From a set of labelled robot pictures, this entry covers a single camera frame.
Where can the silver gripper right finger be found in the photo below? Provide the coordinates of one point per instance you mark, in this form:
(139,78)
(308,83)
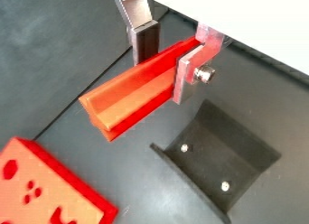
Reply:
(193,68)

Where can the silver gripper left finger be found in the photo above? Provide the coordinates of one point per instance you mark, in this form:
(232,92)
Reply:
(142,28)

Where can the red star prism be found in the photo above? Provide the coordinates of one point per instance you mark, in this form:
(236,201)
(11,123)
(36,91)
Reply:
(119,103)

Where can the black curved fixture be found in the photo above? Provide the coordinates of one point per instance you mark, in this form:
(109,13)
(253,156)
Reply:
(218,157)

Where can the red shape sorter block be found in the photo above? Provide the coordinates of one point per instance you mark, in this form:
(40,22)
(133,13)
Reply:
(40,191)

